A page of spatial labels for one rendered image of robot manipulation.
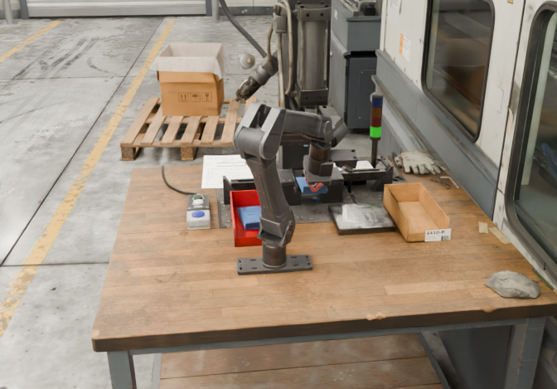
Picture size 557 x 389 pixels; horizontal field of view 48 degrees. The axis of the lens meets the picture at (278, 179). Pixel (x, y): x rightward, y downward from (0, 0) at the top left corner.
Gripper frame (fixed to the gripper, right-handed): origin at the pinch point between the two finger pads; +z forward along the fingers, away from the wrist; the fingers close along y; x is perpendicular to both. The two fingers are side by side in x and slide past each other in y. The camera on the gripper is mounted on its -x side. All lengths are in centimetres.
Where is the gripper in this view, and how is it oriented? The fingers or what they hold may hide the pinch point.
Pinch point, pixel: (314, 188)
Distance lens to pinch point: 183.5
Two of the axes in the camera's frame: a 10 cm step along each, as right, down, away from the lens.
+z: -0.5, 6.6, 7.5
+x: -9.9, 0.4, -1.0
